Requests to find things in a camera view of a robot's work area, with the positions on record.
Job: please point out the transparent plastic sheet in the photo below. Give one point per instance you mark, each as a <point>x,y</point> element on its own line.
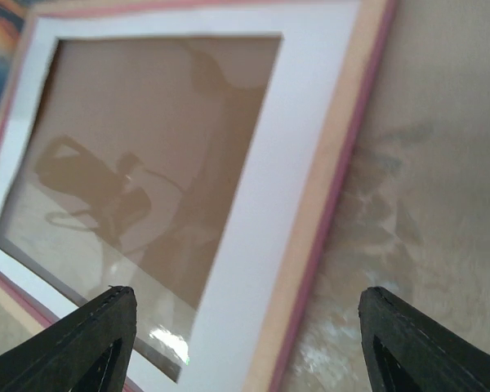
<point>155,183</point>

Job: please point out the white mat board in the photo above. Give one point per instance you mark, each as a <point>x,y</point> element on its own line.
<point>269,163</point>

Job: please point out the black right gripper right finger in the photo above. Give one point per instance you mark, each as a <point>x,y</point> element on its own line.
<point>405,350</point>

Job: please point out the brown cardboard backing board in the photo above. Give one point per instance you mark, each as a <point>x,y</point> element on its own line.
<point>133,162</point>

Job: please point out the pink wooden picture frame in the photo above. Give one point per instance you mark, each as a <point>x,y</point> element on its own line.
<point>335,163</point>

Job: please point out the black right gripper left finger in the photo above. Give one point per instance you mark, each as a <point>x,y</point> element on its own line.
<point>87,350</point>

